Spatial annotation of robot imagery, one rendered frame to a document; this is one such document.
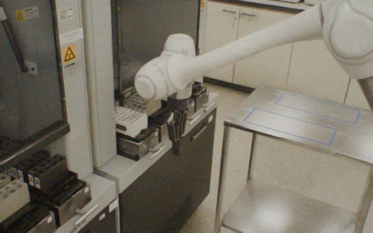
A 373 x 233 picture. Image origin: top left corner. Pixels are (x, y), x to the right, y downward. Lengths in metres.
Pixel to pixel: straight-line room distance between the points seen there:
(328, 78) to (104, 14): 2.61
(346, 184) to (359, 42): 2.05
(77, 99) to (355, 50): 0.80
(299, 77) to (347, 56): 2.78
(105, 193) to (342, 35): 0.89
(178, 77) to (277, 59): 2.60
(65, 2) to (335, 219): 1.56
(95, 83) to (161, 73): 0.28
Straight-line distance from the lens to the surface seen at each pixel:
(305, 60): 3.63
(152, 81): 1.12
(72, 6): 1.20
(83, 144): 1.37
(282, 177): 2.79
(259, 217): 2.01
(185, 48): 1.27
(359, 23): 0.90
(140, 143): 1.48
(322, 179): 2.87
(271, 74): 3.75
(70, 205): 1.27
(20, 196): 1.21
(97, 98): 1.36
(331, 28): 0.92
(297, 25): 1.15
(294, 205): 2.12
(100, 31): 1.30
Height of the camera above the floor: 1.58
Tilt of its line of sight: 27 degrees down
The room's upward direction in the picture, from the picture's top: 3 degrees clockwise
